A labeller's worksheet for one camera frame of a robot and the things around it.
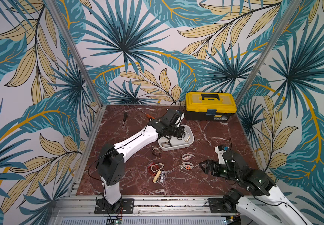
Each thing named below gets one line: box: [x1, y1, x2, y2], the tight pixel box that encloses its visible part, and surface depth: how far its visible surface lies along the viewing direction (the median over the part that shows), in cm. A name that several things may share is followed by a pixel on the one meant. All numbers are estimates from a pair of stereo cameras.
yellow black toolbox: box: [184, 91, 238, 121], surface depth 103 cm
